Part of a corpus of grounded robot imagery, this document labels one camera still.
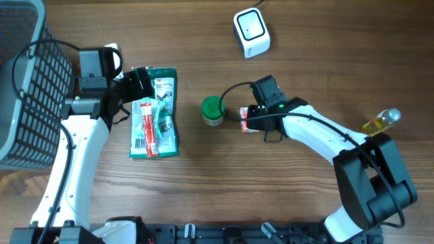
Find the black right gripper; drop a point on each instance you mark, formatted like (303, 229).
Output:
(253, 110)

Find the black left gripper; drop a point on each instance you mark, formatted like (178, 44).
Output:
(136, 93)

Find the red stick packet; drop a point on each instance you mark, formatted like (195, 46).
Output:
(147, 119)

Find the green 3M package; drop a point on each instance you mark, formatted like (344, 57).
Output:
(164, 81)

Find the teal plastic packet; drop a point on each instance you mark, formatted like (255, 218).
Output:
(157, 107)

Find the green lid jar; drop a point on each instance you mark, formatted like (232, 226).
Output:
(211, 113)

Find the yellow liquid bottle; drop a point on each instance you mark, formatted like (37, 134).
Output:
(381, 122)

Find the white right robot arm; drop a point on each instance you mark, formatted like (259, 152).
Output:
(373, 181)

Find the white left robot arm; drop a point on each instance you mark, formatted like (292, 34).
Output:
(85, 121)

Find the white barcode scanner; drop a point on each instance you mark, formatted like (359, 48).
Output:
(251, 32)

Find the grey mesh basket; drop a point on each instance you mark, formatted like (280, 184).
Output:
(35, 77)

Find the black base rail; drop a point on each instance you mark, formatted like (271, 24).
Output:
(303, 233)

